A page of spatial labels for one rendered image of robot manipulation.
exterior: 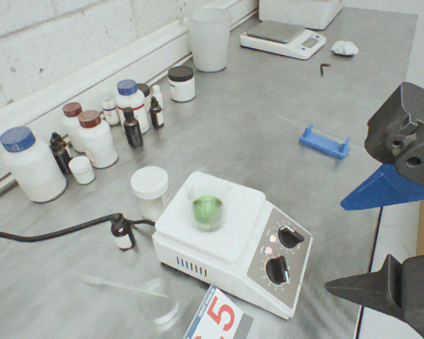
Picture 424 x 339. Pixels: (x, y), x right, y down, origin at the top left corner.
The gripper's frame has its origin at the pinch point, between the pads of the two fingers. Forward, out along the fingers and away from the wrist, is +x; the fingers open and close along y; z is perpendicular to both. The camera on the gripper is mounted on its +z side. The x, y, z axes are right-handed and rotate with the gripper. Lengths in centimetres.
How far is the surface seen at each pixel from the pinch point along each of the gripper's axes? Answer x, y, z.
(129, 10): 35, -48, 48
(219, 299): 20.6, 3.6, -0.4
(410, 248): 9.6, -17.0, -20.5
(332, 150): 16.9, -34.7, -8.4
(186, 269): 24.4, 1.6, 4.1
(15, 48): 36, -16, 51
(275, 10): 33, -110, 22
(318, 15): 23, -108, 8
